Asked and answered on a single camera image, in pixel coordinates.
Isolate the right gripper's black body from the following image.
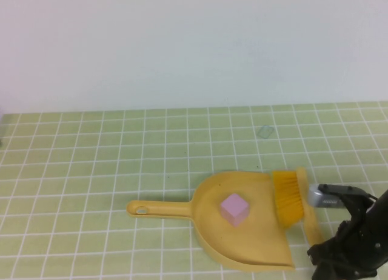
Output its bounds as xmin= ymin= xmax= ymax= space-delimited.
xmin=332 ymin=219 xmax=380 ymax=280

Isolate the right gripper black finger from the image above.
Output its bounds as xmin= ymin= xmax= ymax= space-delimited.
xmin=306 ymin=242 xmax=336 ymax=264
xmin=312 ymin=257 xmax=334 ymax=280

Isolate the yellow plastic hand brush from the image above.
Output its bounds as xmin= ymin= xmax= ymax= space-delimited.
xmin=270 ymin=167 xmax=326 ymax=247

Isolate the yellow plastic dustpan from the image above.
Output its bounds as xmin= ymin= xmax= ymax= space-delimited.
xmin=125 ymin=170 xmax=296 ymax=272

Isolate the pink foam cube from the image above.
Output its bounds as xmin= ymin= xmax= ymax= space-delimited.
xmin=220 ymin=193 xmax=250 ymax=227

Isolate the small clear plastic piece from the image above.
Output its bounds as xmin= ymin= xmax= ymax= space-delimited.
xmin=258 ymin=125 xmax=275 ymax=139

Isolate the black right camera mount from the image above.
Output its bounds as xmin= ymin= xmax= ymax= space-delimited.
xmin=341 ymin=195 xmax=375 ymax=232

